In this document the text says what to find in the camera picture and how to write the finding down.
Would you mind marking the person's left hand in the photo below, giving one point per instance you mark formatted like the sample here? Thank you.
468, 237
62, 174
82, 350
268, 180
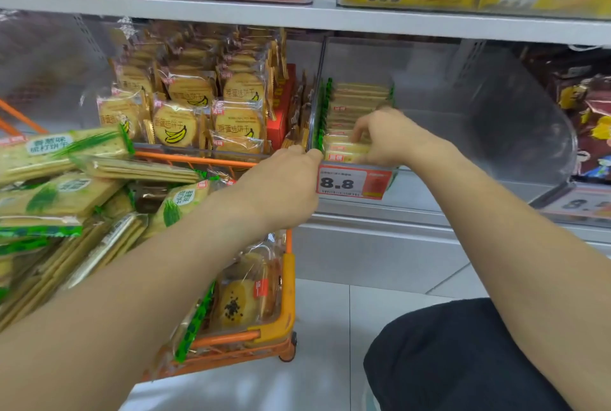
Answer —
281, 191

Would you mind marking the row of dark red bags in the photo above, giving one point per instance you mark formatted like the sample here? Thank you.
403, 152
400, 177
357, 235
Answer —
592, 138

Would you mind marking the white metal store shelf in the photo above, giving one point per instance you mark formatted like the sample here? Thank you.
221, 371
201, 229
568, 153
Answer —
191, 10

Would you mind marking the person's right forearm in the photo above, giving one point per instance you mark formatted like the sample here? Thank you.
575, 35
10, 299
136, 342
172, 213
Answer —
515, 253

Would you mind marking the person's right hand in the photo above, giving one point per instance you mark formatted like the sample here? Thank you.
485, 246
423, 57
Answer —
401, 138

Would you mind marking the person's white right shoe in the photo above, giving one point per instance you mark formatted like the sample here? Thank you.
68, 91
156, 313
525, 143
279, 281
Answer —
370, 401

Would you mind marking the green cracker packets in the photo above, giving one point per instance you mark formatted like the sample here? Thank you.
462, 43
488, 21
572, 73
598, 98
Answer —
353, 100
57, 196

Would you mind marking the orange shopping cart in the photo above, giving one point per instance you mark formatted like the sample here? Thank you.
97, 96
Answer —
286, 301

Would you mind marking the person's left forearm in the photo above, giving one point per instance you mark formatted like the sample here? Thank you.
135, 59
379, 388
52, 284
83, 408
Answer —
119, 320

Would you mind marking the person's right leg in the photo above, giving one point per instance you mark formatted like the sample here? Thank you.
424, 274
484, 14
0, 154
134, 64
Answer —
453, 363

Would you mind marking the group of banana biscuit packets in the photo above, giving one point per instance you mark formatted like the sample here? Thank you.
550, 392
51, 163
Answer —
176, 124

